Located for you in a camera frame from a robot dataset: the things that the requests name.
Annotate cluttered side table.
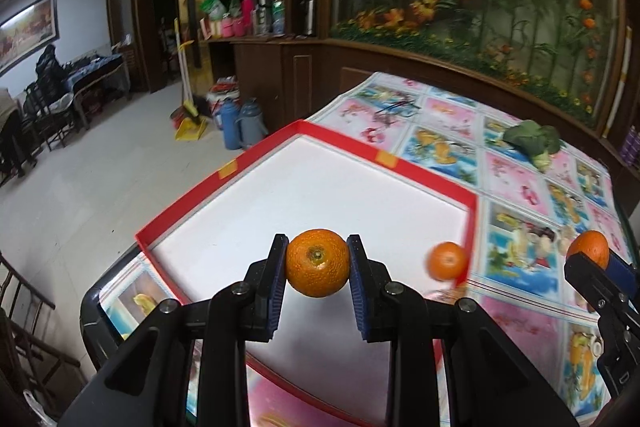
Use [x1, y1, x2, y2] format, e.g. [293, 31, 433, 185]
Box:
[64, 53, 132, 130]

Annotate orange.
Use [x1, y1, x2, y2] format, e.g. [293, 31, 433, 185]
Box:
[425, 241, 471, 282]
[566, 230, 611, 270]
[286, 229, 351, 299]

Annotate red shallow box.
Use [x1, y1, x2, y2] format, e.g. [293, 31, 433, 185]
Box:
[136, 119, 478, 410]

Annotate framed wall painting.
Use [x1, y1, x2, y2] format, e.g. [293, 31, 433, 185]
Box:
[0, 0, 58, 75]

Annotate fruit printed tablecloth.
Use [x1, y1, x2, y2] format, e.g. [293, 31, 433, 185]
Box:
[100, 72, 633, 427]

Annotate pink containers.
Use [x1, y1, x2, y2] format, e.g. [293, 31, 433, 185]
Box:
[210, 14, 249, 39]

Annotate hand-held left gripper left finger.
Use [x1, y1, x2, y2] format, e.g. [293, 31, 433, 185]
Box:
[57, 234, 291, 427]

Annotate green leafy vegetable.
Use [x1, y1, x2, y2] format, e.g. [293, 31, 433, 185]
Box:
[502, 119, 562, 172]

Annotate yellow handled broom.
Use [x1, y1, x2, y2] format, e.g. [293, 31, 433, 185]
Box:
[173, 18, 202, 118]

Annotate yellow dustpan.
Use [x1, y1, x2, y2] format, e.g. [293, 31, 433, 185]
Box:
[174, 117, 209, 142]

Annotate black thermos flask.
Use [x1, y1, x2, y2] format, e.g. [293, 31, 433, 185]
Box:
[254, 0, 274, 36]

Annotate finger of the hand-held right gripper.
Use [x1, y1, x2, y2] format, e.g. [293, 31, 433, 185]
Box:
[607, 252, 640, 305]
[564, 252, 640, 395]

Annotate grey thermos flask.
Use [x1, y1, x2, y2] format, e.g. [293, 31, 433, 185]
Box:
[239, 97, 270, 148]

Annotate blue thermos flask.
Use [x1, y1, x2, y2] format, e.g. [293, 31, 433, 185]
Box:
[219, 99, 242, 150]

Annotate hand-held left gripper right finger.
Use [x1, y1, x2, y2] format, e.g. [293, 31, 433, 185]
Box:
[346, 234, 581, 427]

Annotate dark wooden chair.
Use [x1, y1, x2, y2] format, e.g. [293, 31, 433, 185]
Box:
[0, 252, 83, 427]

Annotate silver thermos flask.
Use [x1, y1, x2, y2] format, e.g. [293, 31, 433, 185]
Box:
[301, 0, 319, 38]

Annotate purple bottle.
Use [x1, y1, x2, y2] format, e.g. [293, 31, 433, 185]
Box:
[621, 126, 640, 168]

